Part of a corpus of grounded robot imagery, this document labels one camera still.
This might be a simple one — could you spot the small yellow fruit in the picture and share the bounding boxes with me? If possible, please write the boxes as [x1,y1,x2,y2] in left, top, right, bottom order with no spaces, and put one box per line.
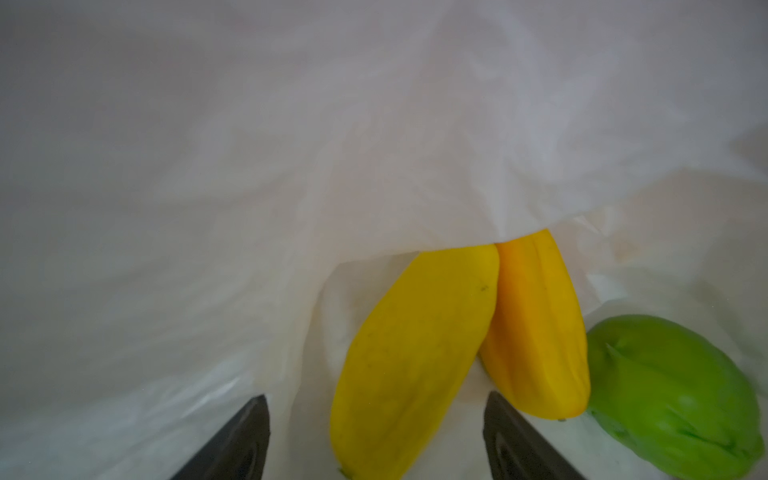
[330,245,500,479]

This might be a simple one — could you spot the green lime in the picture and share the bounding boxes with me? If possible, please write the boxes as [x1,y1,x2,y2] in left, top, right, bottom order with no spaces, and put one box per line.
[587,315,765,479]

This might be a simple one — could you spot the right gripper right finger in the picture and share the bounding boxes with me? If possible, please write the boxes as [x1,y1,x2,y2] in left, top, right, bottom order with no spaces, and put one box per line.
[483,391,585,480]

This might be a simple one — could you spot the white plastic bag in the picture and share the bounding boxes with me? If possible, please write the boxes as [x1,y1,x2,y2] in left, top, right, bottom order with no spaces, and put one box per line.
[1,1,767,479]

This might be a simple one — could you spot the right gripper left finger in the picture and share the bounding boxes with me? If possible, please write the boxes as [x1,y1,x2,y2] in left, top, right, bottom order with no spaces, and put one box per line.
[172,395,270,480]

